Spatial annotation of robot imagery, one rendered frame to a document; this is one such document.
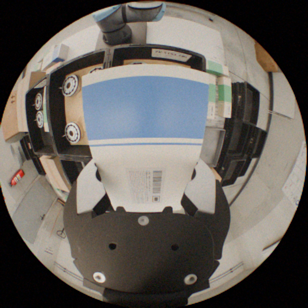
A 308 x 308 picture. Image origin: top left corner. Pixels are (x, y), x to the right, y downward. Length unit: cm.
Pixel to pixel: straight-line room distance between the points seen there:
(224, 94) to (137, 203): 62
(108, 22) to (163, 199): 58
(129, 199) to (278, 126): 299
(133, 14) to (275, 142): 300
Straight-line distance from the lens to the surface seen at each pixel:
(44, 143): 82
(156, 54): 39
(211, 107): 56
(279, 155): 292
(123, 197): 15
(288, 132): 290
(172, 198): 15
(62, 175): 82
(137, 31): 65
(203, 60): 38
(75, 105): 51
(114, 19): 50
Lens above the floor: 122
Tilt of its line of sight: 61 degrees down
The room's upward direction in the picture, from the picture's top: 176 degrees clockwise
